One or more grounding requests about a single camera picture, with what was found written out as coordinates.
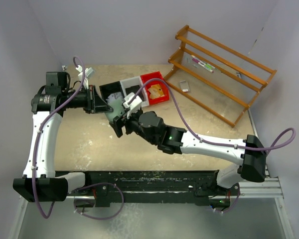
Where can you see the black bin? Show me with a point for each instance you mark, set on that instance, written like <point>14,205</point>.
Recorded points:
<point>109,88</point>

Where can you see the wooden rack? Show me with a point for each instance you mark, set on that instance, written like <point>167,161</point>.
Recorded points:
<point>230,91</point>

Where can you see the orange cards in red bin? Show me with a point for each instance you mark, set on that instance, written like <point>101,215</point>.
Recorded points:
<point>155,91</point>

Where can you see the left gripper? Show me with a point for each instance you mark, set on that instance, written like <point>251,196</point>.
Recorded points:
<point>93,106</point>

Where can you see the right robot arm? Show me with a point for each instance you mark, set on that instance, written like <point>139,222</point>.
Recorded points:
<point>248,162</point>

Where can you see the green marker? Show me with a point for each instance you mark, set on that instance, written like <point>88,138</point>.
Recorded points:
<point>204,63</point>

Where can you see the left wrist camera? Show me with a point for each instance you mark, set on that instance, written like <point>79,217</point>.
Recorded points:
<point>89,72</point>

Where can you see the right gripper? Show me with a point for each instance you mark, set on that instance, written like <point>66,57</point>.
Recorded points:
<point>119,121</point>

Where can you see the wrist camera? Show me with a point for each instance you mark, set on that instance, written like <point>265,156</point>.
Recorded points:
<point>132,103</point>
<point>89,72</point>

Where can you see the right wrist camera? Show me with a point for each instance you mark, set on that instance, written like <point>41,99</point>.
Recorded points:
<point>132,103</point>

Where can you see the aluminium frame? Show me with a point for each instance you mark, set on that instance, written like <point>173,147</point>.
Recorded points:
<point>259,213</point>

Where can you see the white bin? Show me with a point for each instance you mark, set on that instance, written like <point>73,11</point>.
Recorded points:
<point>132,85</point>

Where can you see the pink marker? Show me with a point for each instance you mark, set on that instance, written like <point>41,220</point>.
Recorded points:
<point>208,69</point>

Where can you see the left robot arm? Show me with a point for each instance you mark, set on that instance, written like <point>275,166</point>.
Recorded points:
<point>39,181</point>

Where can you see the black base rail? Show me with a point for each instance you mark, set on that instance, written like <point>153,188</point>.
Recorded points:
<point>162,187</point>

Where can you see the red bin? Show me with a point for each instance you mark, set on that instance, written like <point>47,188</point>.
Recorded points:
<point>146,77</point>

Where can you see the green card holder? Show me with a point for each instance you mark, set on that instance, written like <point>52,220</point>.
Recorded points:
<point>118,110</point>

